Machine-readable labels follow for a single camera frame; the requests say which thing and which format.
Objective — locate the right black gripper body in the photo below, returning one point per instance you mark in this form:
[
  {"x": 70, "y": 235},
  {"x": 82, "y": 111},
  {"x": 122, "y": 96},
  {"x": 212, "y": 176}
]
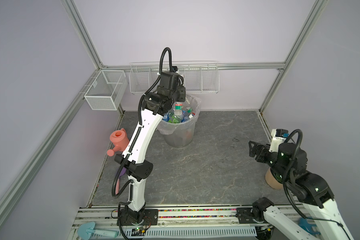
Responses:
[{"x": 265, "y": 156}]

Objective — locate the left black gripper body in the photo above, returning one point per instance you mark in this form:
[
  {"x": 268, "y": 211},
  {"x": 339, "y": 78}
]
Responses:
[{"x": 179, "y": 95}]

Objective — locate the blue label water bottle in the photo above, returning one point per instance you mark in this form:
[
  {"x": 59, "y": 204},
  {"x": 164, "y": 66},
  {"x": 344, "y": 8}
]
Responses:
[{"x": 188, "y": 116}]

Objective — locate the tall clear bottle green-red cap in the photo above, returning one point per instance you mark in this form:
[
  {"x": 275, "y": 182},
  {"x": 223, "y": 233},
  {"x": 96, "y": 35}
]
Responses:
[{"x": 178, "y": 108}]

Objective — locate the lime green label bottle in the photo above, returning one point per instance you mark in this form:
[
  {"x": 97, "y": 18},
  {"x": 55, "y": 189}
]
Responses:
[{"x": 176, "y": 119}]

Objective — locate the orange NFC juice bottle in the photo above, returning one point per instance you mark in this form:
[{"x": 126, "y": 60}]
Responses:
[{"x": 187, "y": 136}]

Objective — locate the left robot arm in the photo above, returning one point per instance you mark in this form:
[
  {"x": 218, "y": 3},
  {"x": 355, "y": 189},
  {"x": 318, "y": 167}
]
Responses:
[{"x": 155, "y": 102}]

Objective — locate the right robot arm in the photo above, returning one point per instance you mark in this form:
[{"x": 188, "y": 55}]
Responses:
[{"x": 309, "y": 194}]

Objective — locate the clear plastic bin liner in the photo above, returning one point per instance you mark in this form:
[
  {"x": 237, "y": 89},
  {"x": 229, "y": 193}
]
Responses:
[{"x": 192, "y": 104}]

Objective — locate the grey mesh waste bin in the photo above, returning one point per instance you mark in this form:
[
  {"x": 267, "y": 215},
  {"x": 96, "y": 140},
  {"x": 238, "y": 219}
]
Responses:
[{"x": 175, "y": 140}]

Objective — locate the potted green plant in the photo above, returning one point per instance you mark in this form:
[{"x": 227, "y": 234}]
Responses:
[{"x": 271, "y": 181}]

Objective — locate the small white mesh basket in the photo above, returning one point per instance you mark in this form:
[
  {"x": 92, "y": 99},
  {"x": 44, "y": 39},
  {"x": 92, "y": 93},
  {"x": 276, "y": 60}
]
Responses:
[{"x": 106, "y": 91}]

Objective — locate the pink watering can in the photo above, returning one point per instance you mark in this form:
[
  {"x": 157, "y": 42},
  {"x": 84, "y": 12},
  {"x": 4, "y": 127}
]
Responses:
[{"x": 120, "y": 141}]

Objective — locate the blue yellow toy rake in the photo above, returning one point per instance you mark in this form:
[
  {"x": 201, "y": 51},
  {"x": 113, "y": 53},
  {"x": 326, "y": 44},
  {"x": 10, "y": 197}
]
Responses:
[{"x": 308, "y": 227}]

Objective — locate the teal toy shovel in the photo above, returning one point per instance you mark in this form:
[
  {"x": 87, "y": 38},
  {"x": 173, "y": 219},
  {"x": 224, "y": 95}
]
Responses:
[{"x": 87, "y": 230}]

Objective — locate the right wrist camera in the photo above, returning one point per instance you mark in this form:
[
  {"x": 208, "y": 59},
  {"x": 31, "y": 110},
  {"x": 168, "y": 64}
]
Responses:
[{"x": 278, "y": 137}]

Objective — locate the long white wire shelf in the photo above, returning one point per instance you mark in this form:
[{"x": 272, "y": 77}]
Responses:
[{"x": 199, "y": 76}]

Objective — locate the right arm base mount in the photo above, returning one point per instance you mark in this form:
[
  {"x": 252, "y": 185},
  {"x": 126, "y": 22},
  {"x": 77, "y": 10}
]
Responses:
[{"x": 245, "y": 215}]

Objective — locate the purple spoon pink handle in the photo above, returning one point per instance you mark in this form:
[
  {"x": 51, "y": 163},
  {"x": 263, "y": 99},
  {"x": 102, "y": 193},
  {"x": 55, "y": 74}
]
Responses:
[{"x": 117, "y": 189}]

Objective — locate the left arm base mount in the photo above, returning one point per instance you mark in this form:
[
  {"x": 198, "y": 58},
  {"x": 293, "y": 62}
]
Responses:
[{"x": 143, "y": 217}]

